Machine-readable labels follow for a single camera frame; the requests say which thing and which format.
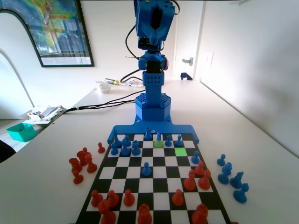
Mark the blue king chess piece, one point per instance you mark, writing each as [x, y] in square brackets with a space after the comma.
[116, 138]

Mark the framed map poster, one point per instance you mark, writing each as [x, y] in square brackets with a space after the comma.
[60, 35]

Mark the blue rook chess piece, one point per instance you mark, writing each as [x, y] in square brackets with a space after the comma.
[135, 148]
[228, 166]

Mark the white door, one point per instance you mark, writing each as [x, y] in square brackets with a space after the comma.
[187, 35]

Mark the black and white chessboard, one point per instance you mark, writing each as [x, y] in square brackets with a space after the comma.
[163, 186]

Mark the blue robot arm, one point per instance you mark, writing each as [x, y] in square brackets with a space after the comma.
[153, 93]

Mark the small blue printed part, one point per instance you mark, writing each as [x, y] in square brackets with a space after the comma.
[185, 76]

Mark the red bishop chess piece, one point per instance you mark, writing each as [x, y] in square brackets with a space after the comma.
[204, 181]
[91, 166]

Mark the red pawn chess piece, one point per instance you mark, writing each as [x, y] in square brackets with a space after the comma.
[199, 169]
[101, 148]
[95, 199]
[129, 198]
[177, 198]
[113, 199]
[86, 150]
[78, 178]

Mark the pile of papers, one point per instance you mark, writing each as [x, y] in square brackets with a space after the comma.
[46, 112]

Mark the blue base mounting plate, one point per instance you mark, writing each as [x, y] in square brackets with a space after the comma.
[187, 129]

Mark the red knight chess piece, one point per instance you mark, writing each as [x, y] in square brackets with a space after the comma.
[106, 213]
[75, 165]

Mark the green plastic box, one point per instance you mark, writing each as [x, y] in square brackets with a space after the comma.
[22, 133]

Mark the blue queen chess piece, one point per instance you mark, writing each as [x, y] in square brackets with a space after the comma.
[147, 135]

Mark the yellow black screwdriver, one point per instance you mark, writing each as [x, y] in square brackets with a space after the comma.
[112, 81]

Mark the white arched black-edged panel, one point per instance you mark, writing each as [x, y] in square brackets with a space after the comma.
[14, 70]

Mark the white crumpled plastic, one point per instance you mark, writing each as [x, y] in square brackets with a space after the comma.
[104, 87]

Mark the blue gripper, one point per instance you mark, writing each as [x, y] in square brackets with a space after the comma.
[161, 21]

